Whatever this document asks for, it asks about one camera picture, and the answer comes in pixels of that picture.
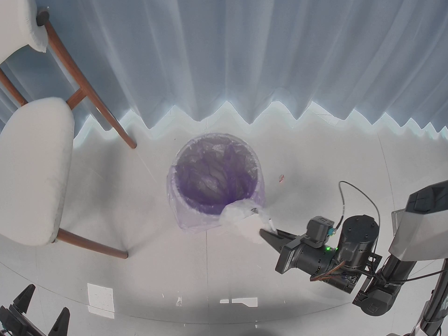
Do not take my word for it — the white padded wooden chair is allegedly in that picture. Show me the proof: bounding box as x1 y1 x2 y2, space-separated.
0 0 138 260

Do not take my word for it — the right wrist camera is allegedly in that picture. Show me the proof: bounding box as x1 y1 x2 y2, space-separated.
307 216 334 248

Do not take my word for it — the white trash bin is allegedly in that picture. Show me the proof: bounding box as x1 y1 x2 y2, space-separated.
171 133 265 232

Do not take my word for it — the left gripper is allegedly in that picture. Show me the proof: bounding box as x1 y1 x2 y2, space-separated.
0 284 70 336

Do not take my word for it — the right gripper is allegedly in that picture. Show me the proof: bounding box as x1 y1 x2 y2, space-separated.
259 228 342 274

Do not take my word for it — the black cable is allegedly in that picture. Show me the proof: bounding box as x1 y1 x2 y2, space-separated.
332 181 381 231

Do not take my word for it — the purple plastic bag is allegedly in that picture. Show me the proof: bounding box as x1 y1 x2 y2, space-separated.
167 132 266 235

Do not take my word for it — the clear plastic wrapper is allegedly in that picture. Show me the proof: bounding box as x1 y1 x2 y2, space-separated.
219 202 278 246

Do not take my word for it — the pale blue curtain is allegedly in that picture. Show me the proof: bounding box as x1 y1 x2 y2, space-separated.
0 0 448 141

